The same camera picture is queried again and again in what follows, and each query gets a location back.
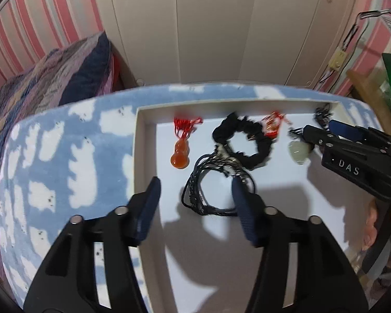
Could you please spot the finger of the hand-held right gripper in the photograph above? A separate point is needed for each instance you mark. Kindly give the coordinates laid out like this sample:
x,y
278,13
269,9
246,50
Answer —
x,y
343,129
316,135

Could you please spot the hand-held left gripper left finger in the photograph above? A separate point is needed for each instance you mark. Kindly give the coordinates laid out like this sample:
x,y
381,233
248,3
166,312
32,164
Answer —
x,y
148,208

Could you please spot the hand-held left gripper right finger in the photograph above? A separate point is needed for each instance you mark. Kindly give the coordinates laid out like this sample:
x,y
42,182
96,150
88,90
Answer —
x,y
244,213

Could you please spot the black hair claw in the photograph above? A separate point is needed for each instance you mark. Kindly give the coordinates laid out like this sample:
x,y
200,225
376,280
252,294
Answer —
x,y
322,114

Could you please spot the black scrunchie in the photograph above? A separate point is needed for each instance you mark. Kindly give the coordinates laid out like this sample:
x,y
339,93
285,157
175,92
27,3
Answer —
x,y
260,155

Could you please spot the white shallow tray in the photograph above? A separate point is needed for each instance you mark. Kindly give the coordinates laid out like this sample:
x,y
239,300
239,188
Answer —
x,y
299,241

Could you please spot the person's right hand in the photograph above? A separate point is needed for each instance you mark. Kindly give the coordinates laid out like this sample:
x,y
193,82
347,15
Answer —
x,y
373,221

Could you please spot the wooden headboard shelf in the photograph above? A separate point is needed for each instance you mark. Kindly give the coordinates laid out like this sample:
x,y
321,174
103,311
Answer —
x,y
365,88

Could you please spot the blue white printed blanket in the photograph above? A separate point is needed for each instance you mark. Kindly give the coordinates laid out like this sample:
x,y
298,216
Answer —
x,y
68,169

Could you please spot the white wardrobe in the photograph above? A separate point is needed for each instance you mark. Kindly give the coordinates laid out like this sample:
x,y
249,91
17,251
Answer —
x,y
215,22

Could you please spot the striped patchwork pillow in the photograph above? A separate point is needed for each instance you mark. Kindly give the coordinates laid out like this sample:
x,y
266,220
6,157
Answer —
x,y
52,71

